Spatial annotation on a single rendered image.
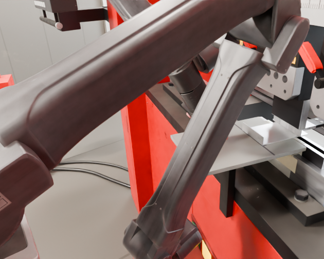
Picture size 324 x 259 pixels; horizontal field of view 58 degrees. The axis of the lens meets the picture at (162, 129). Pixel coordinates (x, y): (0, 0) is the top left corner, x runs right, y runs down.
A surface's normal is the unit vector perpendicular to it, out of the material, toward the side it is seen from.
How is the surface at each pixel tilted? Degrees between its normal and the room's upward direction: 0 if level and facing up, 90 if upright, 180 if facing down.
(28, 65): 90
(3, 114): 22
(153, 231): 63
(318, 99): 90
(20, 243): 0
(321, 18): 90
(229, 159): 0
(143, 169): 90
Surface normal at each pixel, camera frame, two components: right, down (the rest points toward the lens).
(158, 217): -0.64, -0.08
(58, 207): -0.05, -0.88
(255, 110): 0.32, 0.43
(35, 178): 0.66, 0.47
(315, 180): -0.95, 0.19
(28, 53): 0.54, 0.36
